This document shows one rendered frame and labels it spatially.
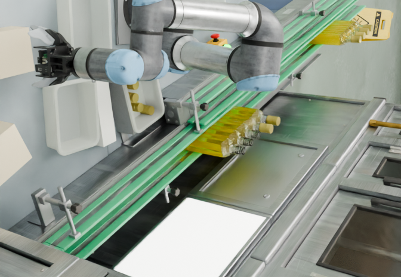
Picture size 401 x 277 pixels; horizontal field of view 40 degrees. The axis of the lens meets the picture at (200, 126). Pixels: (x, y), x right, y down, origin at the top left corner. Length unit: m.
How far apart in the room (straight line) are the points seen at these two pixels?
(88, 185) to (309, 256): 0.72
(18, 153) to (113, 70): 0.51
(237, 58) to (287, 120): 0.94
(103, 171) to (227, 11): 0.73
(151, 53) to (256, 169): 0.91
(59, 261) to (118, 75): 0.42
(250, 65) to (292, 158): 0.67
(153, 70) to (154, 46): 0.06
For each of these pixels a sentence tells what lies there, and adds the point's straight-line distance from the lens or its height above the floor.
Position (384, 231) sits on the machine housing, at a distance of 1.83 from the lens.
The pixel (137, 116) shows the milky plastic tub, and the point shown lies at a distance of 2.02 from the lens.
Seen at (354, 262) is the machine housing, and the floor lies 1.61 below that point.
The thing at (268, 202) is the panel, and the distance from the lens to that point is 1.89.
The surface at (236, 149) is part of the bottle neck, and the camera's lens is 1.94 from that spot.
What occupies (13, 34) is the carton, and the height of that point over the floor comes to 0.82.
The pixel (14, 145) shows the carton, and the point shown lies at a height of 0.83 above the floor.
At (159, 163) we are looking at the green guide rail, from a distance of 1.87.
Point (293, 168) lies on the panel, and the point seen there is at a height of 1.26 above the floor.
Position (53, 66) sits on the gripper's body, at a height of 1.06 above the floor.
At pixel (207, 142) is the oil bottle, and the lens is 1.98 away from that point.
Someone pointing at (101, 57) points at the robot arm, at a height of 1.21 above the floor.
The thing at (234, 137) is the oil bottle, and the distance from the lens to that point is 1.99.
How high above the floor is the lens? 2.07
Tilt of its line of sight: 33 degrees down
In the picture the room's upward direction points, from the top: 99 degrees clockwise
